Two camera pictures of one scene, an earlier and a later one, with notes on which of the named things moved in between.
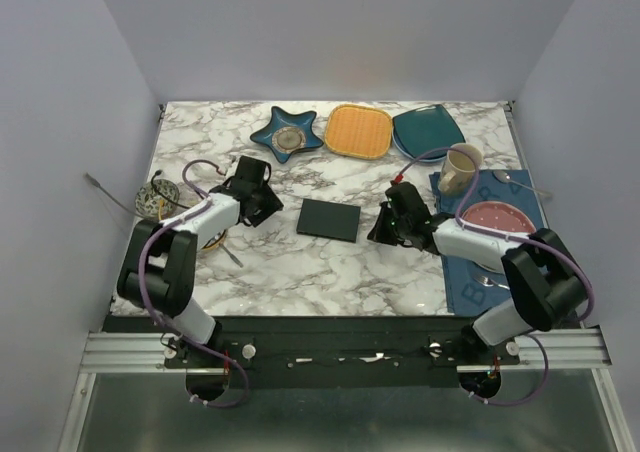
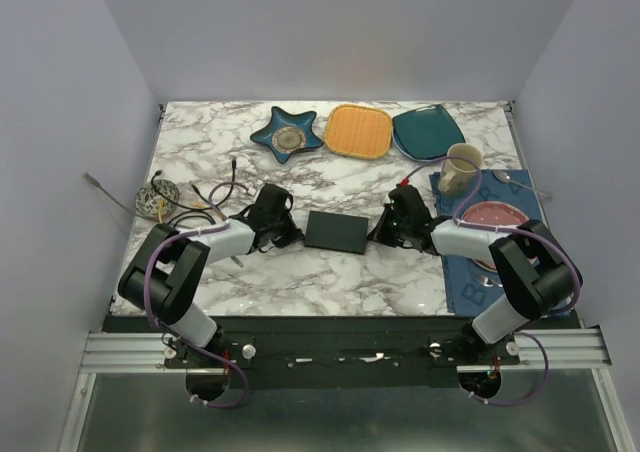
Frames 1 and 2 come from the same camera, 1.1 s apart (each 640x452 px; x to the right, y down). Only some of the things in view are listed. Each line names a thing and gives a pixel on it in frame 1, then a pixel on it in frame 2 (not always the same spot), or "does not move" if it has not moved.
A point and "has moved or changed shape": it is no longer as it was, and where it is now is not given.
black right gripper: x=379 y=232 does not move
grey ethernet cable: x=91 y=180 does not move
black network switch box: x=330 y=220 has moved or changed shape
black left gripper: x=272 y=204 -> x=293 y=235
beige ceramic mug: x=458 y=170 does not move
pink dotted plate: x=498 y=215 does not move
